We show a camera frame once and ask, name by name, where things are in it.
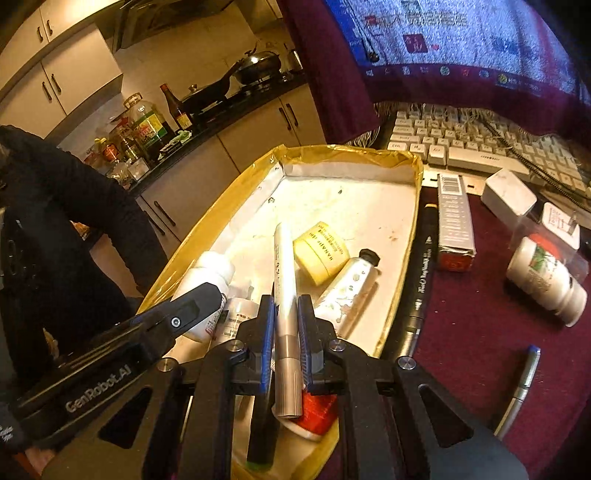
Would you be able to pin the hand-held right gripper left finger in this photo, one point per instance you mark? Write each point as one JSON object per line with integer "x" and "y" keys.
{"x": 265, "y": 341}

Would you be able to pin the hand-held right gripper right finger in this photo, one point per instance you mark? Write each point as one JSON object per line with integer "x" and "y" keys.
{"x": 305, "y": 341}

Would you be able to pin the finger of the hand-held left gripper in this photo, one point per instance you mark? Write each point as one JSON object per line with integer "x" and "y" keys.
{"x": 194, "y": 304}

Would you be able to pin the small white labelled bottle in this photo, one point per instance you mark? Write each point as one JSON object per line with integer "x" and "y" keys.
{"x": 235, "y": 323}

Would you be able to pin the white silver marker pen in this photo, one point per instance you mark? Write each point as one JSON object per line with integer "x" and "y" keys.
{"x": 285, "y": 286}

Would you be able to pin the floral hand cream tube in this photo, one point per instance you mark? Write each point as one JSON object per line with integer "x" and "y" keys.
{"x": 346, "y": 290}

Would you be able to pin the white bottle red label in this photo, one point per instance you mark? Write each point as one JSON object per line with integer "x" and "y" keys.
{"x": 314, "y": 410}

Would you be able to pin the yellow jar white lid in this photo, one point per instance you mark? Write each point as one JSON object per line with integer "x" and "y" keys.
{"x": 321, "y": 256}

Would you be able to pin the yellow lined tray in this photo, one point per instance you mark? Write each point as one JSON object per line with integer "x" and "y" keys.
{"x": 351, "y": 184}

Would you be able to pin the white bottle green label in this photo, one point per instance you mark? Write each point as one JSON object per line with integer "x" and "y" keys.
{"x": 540, "y": 277}

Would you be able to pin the white plastic bottle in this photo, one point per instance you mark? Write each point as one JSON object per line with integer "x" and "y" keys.
{"x": 207, "y": 272}

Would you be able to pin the black marker pen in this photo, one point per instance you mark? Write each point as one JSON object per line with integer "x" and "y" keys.
{"x": 418, "y": 286}

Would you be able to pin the grey lower kitchen cabinets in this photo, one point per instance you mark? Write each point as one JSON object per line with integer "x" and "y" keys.
{"x": 221, "y": 157}

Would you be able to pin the grey kitchen cabinets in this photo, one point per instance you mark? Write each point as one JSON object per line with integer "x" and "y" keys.
{"x": 221, "y": 157}
{"x": 60, "y": 60}

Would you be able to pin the person's black clothed body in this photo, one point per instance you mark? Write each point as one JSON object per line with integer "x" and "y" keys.
{"x": 69, "y": 207}

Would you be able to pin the large cooking oil bottle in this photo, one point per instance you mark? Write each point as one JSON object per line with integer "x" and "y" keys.
{"x": 147, "y": 124}

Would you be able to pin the silver carton red end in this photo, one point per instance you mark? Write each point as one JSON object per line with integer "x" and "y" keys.
{"x": 455, "y": 221}

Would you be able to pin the dark sauce bottle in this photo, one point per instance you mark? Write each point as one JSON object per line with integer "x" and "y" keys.
{"x": 178, "y": 108}

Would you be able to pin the black frying pan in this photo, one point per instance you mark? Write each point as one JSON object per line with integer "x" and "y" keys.
{"x": 205, "y": 94}

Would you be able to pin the blue silver pen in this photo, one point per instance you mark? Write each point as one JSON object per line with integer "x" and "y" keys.
{"x": 524, "y": 383}

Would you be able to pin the black wok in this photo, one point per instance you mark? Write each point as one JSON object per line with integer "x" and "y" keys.
{"x": 258, "y": 64}

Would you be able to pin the white rectangular box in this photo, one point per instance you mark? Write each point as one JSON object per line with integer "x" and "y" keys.
{"x": 508, "y": 191}

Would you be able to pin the white keyboard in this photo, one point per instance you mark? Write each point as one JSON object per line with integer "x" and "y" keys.
{"x": 461, "y": 138}

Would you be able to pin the grey upper kitchen cabinets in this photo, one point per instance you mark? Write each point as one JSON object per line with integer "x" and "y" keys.
{"x": 60, "y": 60}

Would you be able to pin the clear plastic box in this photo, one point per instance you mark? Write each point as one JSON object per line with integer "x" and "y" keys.
{"x": 575, "y": 258}

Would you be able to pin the range hood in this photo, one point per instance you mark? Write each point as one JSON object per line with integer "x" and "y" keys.
{"x": 171, "y": 18}

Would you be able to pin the purple fringed cloth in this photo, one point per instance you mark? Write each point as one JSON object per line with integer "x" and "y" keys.
{"x": 461, "y": 55}

